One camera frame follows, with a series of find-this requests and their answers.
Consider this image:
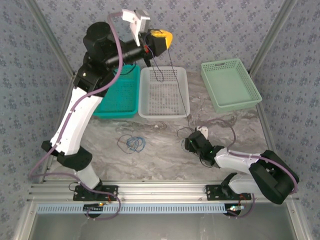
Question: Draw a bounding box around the thin purple cable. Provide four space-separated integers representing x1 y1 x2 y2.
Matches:
116 134 141 155
149 47 198 133
176 126 197 140

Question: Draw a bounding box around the white plastic basket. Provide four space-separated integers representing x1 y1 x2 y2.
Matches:
138 66 191 119

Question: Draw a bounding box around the teal plastic basket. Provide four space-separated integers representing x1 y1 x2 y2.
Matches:
92 65 141 120

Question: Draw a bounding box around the light green plastic basket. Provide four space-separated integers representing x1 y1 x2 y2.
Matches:
201 58 263 113

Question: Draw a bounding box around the small controller board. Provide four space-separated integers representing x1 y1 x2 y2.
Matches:
226 203 245 219
83 202 106 219

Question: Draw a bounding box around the grey metal bottom panel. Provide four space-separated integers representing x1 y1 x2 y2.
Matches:
14 201 313 240

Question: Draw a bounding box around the right arm mauve cable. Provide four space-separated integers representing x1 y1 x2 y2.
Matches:
199 118 300 220

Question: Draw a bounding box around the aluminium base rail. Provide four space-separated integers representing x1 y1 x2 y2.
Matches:
27 180 301 202

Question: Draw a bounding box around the aluminium side rail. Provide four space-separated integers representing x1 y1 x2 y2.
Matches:
37 73 76 185
247 72 282 161

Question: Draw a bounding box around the slotted grey cable duct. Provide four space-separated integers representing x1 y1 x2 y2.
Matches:
36 202 242 215

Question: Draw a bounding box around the aluminium frame post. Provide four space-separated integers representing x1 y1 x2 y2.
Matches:
24 0 77 79
247 0 300 75

